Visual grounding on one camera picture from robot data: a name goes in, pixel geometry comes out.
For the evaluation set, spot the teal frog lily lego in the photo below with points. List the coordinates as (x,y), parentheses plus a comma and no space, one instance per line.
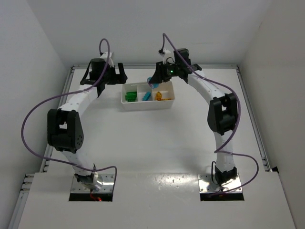
(152,85)

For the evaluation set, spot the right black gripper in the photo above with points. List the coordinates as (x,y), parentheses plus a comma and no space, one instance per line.
(158,74)

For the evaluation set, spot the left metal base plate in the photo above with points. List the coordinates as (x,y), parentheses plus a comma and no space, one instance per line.
(102,184)

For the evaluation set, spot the yellow round face lego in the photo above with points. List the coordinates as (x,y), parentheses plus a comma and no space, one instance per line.
(158,96)

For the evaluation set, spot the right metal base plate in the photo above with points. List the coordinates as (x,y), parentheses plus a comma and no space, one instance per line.
(207,186)

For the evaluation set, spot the green lego plate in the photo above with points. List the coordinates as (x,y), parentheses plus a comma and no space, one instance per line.
(131,97)

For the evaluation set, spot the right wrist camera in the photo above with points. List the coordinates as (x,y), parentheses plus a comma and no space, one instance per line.
(165,53)

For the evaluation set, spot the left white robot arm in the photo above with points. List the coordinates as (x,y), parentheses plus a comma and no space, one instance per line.
(64,128)

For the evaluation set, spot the teal 2x4 lego brick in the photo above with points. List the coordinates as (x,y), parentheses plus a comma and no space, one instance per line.
(147,96)

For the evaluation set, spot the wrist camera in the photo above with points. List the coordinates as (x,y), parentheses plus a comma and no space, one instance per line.
(107,56)
(165,53)

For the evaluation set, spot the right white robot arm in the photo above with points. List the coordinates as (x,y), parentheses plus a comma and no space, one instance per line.
(222,115)

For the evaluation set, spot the white three-compartment tray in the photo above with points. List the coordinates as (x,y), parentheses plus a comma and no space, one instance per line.
(140,96)

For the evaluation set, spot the metal base plate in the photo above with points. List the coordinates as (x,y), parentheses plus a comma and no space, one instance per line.
(102,184)
(207,186)

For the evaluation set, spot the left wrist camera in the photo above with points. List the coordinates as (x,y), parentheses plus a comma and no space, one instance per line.
(107,56)

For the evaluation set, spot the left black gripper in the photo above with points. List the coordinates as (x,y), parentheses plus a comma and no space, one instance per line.
(116,75)

